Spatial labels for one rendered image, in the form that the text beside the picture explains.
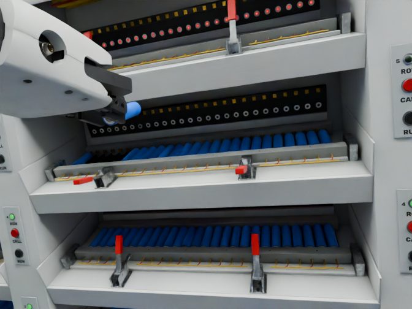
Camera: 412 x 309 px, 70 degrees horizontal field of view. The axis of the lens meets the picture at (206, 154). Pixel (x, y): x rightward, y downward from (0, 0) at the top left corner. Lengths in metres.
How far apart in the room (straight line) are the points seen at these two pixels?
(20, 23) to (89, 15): 0.62
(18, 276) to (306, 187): 0.60
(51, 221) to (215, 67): 0.47
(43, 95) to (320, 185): 0.38
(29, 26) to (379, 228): 0.47
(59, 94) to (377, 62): 0.39
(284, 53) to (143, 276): 0.47
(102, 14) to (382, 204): 0.70
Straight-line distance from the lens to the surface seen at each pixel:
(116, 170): 0.60
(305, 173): 0.48
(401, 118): 0.47
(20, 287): 0.77
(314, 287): 0.56
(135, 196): 0.54
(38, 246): 0.70
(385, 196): 0.49
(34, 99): 0.24
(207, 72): 0.47
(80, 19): 0.84
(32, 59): 0.21
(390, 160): 0.48
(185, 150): 0.59
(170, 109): 0.66
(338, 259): 0.59
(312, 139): 0.55
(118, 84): 0.26
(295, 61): 0.46
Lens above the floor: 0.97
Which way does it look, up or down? 6 degrees down
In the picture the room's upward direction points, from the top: 7 degrees counter-clockwise
